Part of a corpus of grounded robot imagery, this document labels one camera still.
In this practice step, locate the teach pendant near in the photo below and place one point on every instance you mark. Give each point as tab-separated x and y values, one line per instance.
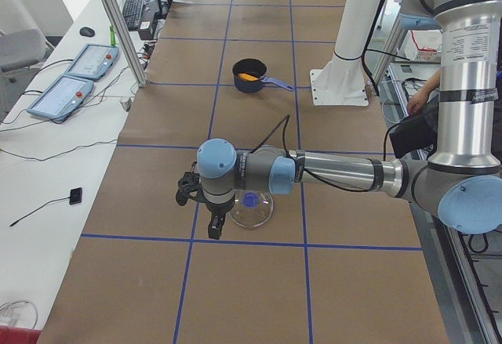
62	98

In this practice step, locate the white camera mast column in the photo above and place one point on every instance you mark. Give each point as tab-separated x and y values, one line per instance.
355	28

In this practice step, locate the yellow corn cob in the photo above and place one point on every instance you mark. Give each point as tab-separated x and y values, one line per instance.
247	77

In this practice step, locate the small black device on table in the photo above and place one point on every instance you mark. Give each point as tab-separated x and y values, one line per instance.
75	196

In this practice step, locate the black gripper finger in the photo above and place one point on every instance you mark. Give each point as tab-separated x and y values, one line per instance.
216	225

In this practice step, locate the teach pendant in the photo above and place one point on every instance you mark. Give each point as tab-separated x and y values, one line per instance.
62	98
93	61

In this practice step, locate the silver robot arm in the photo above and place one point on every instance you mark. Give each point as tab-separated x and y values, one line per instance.
459	184

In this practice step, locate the glass lid with blue knob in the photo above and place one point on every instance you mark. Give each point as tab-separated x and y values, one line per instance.
252	208

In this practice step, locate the aluminium frame post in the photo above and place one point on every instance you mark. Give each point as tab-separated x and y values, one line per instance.
114	14

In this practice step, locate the black computer mouse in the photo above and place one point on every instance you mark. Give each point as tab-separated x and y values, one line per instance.
87	32

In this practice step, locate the teach pendant far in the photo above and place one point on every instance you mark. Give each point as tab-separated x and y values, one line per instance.
93	61

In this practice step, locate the brown table mat with grid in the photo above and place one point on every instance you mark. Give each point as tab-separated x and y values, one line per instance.
329	267

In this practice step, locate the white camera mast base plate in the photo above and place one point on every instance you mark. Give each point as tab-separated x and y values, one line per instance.
338	88

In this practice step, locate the blue saucepan with handle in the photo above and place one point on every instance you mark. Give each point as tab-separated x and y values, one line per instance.
256	68

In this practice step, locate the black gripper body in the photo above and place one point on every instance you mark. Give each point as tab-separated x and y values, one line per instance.
216	211

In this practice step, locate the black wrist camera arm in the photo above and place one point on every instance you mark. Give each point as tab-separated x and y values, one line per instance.
189	187

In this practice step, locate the person in black clothes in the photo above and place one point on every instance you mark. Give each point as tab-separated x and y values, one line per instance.
420	128

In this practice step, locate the black keyboard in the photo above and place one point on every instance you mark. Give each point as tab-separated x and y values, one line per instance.
132	12

